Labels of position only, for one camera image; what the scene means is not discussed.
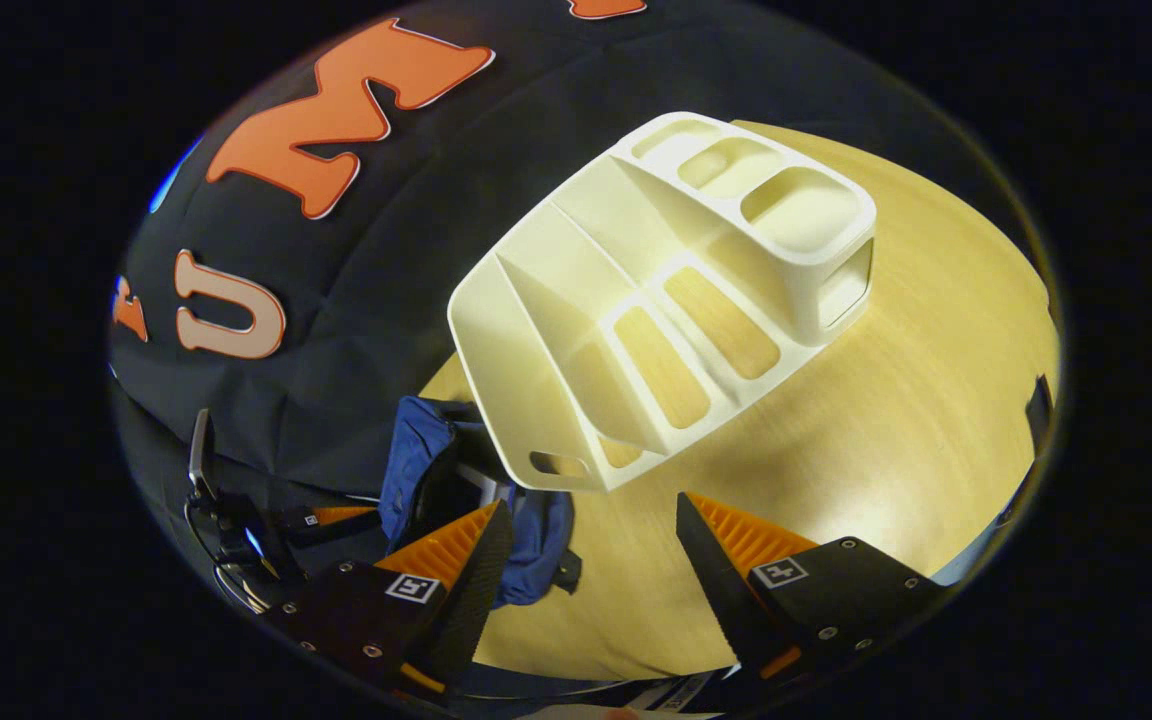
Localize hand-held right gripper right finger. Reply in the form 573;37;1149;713
674;490;949;688

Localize blue schoolbag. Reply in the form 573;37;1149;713
378;395;582;609

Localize white bookshelf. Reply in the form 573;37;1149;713
448;112;879;493

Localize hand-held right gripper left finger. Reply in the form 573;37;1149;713
256;498;517;703

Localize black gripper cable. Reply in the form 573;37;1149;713
184;495;282;613

